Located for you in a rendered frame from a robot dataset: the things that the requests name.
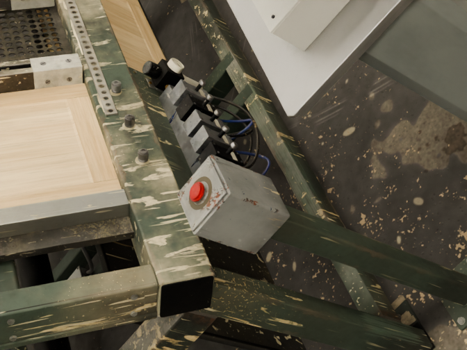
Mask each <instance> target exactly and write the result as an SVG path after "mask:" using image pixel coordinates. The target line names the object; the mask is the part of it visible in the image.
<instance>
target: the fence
mask: <svg viewBox="0 0 467 350"><path fill-rule="evenodd" d="M128 216H129V201H128V199H127V197H126V193H125V191H124V189H121V190H113V191H108V192H100V193H96V194H87V195H83V196H78V197H70V198H65V199H57V200H53V201H44V202H40V203H32V204H26V205H22V206H14V207H9V208H1V209H0V238H6V237H10V236H14V235H22V234H27V233H34V232H39V231H46V230H51V229H55V228H63V227H67V226H75V225H79V224H87V223H91V222H99V221H104V220H108V219H116V218H120V217H128Z"/></svg>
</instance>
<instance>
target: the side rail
mask: <svg viewBox="0 0 467 350"><path fill-rule="evenodd" d="M157 292H158V281H157V279H156V275H155V273H154V270H153V267H152V265H150V264H149V265H143V266H138V267H132V268H127V269H121V270H117V271H112V272H106V273H101V274H95V275H91V276H84V277H80V278H73V279H69V280H65V281H58V282H54V283H47V284H43V285H36V286H32V287H25V288H21V289H17V290H10V291H6V292H0V350H5V349H11V348H15V347H21V346H25V345H28V344H35V343H39V342H44V341H48V340H55V339H58V338H64V337H68V336H72V335H78V334H82V333H88V332H92V331H98V330H101V329H105V328H111V327H115V326H121V325H125V324H131V323H135V322H141V321H145V320H148V319H155V318H157V310H156V307H157Z"/></svg>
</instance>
